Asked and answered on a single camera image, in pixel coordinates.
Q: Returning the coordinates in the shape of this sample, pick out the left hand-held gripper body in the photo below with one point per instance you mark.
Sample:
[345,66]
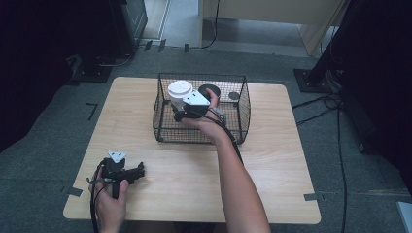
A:
[113,173]

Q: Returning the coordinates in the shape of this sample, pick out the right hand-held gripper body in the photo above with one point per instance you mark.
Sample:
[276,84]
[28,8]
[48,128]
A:
[196,108]

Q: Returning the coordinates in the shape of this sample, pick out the white cup with lid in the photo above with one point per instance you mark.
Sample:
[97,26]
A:
[179,89]

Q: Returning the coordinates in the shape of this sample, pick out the person's right hand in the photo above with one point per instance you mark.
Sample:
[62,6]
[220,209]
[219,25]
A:
[209,124]

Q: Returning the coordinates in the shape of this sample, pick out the person's left hand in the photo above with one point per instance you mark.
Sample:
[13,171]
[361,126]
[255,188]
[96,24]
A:
[110,210]

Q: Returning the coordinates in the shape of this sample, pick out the dark round disc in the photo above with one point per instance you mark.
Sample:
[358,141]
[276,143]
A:
[233,95]

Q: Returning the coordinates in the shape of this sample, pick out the black tape piece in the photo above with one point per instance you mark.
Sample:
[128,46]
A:
[310,196]
[148,45]
[162,45]
[186,48]
[74,191]

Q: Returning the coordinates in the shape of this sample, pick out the black cabinet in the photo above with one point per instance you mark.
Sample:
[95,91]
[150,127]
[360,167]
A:
[129,26]

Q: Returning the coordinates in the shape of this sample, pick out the light wooden desk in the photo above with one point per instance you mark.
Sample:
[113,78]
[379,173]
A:
[275,11]

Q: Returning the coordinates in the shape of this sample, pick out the dark curtain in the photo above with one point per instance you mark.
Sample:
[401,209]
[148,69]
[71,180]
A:
[29,64]
[382,97]

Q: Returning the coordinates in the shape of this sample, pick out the pale grey box corner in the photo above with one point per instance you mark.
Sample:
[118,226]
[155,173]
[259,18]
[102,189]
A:
[405,216]

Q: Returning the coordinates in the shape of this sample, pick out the black stand base plate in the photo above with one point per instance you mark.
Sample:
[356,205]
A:
[92,73]
[309,82]

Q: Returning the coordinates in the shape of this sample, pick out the black slanted stand post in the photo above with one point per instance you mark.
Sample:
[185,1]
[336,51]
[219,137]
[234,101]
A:
[333,42]

